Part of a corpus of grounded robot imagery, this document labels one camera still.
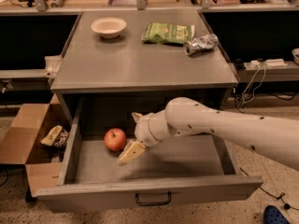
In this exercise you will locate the green chip bag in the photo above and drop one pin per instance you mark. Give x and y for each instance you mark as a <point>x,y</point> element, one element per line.
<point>167,33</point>

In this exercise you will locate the white bowl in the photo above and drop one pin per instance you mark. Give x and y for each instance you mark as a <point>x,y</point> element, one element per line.
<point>108,27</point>

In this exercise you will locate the open grey drawer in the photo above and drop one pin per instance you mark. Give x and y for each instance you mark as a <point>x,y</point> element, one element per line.
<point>195,169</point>

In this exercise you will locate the cardboard box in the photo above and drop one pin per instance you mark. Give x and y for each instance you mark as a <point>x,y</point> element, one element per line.
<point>21,144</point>

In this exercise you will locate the grey cabinet counter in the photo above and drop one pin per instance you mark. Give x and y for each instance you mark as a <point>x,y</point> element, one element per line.
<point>94,65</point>

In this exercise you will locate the blue clog shoe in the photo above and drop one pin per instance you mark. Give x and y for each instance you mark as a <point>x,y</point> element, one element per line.
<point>271,215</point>

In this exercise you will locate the crushed silver can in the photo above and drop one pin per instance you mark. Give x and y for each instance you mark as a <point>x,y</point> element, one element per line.
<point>199,44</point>

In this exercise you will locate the red apple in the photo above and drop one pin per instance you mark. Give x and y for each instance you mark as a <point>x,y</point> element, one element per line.
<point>115,139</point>

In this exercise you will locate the white power strip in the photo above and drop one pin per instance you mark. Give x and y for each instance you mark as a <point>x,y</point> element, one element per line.
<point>270,63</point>

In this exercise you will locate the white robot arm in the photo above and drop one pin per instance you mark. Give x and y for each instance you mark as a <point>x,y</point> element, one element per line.
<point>274,138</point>

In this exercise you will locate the snack bag in box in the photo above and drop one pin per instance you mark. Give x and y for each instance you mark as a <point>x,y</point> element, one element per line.
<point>57,137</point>

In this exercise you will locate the black drawer handle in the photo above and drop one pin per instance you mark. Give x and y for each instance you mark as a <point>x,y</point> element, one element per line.
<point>153,199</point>

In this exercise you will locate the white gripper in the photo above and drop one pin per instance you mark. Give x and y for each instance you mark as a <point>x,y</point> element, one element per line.
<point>142,131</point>

